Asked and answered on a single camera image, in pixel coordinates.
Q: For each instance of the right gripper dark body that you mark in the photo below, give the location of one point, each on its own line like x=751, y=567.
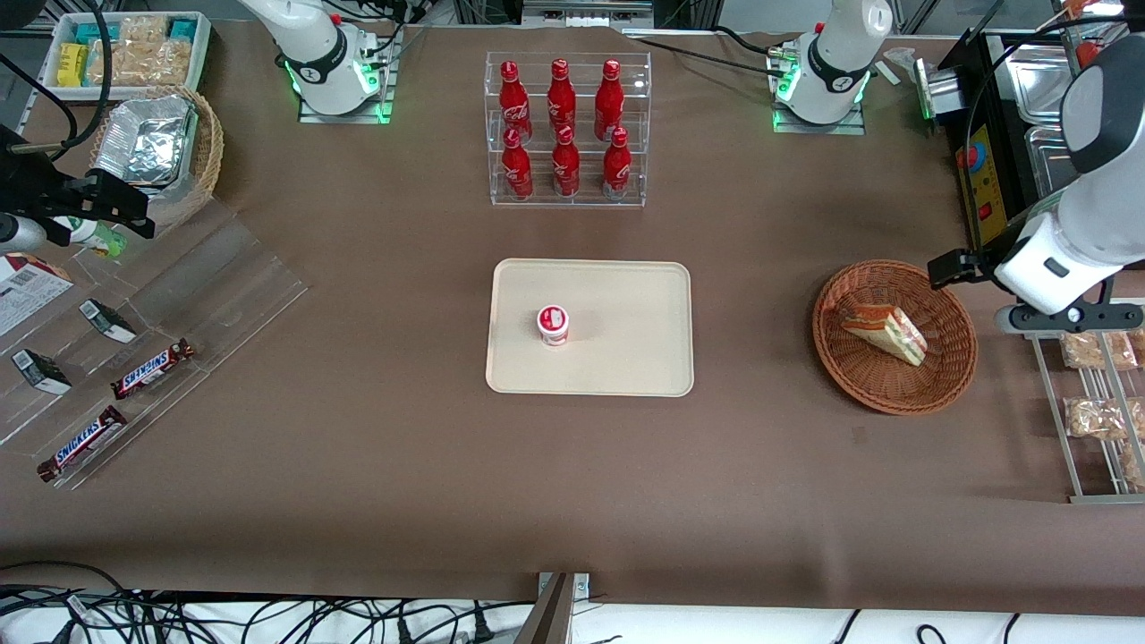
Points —
x=27, y=194

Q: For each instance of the triangle sandwich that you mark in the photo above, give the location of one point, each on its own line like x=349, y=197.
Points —
x=886, y=329

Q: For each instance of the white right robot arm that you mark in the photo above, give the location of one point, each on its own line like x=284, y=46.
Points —
x=313, y=54

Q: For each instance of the silver foil tray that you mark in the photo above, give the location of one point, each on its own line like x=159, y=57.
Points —
x=143, y=143

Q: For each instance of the steel tray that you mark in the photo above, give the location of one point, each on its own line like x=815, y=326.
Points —
x=1047, y=161
x=1038, y=80

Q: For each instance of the deep tan wicker basket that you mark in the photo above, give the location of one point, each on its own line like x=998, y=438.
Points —
x=209, y=152

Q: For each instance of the shallow brown wicker basket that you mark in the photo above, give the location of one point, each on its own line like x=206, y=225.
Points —
x=868, y=380

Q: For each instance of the beige plastic tray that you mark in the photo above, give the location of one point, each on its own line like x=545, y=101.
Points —
x=626, y=344

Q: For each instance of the green white small bottle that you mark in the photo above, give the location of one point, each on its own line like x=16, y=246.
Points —
x=98, y=237

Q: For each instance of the wrapped bread packet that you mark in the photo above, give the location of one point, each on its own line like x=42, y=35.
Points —
x=1134, y=465
x=1096, y=351
x=1096, y=418
x=1139, y=344

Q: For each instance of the black appliance yellow panel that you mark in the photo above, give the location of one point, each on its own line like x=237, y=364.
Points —
x=979, y=179

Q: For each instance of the white barcode carton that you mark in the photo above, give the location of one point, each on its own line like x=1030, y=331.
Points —
x=27, y=295

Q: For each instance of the small black white box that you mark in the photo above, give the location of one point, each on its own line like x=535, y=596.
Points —
x=107, y=320
x=40, y=371

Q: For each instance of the yellow snack packet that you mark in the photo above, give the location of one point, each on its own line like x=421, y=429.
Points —
x=72, y=64

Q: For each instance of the clear cracker packet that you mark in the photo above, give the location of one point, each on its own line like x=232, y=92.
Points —
x=143, y=63
x=143, y=29

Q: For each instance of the clear acrylic display stand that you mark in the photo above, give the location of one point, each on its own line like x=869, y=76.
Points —
x=224, y=286

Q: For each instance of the teal snack packet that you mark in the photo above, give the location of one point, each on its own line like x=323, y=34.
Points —
x=182, y=29
x=94, y=33

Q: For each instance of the white plastic bin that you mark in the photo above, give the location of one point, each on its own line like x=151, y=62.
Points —
x=202, y=54

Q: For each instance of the brown Snickers bar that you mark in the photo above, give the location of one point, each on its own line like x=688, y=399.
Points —
x=152, y=368
x=82, y=444

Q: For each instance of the white plastic strip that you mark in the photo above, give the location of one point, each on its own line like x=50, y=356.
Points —
x=891, y=73

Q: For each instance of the crumpled clear wrapper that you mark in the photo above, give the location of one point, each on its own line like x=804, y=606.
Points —
x=903, y=58

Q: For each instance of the red cola bottle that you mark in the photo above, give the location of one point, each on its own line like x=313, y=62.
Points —
x=512, y=100
x=565, y=170
x=608, y=100
x=616, y=172
x=561, y=98
x=517, y=174

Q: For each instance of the clear acrylic bottle rack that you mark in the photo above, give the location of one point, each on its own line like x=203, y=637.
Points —
x=586, y=200

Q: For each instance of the brown table cover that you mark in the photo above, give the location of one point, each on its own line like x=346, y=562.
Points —
x=358, y=501

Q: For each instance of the red white yogurt cup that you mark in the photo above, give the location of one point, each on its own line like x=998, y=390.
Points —
x=553, y=324

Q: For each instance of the dark metal bar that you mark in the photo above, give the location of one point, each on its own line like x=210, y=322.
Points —
x=547, y=622

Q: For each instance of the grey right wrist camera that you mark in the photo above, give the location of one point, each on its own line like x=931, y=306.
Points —
x=20, y=234

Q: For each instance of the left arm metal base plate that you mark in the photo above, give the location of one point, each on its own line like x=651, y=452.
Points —
x=805, y=129

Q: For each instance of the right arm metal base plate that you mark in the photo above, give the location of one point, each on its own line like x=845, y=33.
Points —
x=380, y=113

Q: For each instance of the silver metal bracket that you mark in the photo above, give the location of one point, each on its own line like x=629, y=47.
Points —
x=581, y=586

